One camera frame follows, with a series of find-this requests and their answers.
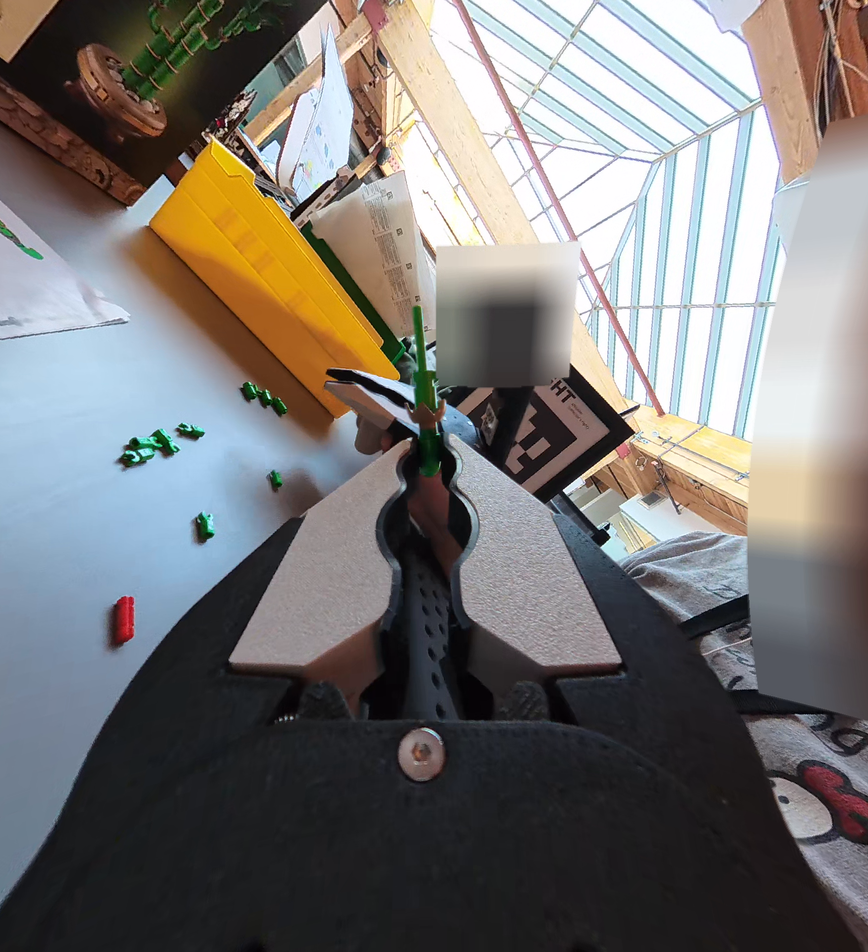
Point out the red ceiling pipe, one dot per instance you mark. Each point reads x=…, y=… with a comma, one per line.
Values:
x=553, y=223

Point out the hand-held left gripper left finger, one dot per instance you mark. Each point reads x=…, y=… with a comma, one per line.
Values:
x=315, y=595

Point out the white instruction sheet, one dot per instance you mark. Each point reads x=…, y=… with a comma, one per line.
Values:
x=322, y=111

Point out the green plastic bin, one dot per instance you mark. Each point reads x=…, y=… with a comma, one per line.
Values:
x=352, y=297

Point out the red lego piece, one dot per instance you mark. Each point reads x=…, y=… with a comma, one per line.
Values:
x=123, y=619

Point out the scattered green lego pieces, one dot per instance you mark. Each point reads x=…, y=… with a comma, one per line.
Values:
x=153, y=442

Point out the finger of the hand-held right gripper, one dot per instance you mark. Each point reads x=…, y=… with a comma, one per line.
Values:
x=367, y=378
x=378, y=413

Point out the black lego box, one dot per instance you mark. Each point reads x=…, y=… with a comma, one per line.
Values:
x=144, y=74

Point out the green lego bamboo stem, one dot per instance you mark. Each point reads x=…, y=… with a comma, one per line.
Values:
x=426, y=387

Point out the person's right hand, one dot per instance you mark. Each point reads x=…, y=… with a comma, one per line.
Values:
x=434, y=520

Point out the grey printed shirt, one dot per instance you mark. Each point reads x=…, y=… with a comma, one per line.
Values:
x=850, y=892

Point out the yellow plastic bin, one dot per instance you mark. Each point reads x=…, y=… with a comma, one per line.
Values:
x=270, y=268

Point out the white printed plastic bag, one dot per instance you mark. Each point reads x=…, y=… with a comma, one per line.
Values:
x=393, y=245

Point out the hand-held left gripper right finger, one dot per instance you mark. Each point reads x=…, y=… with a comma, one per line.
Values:
x=530, y=595

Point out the white instruction booklet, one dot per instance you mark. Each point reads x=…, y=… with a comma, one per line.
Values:
x=17, y=275

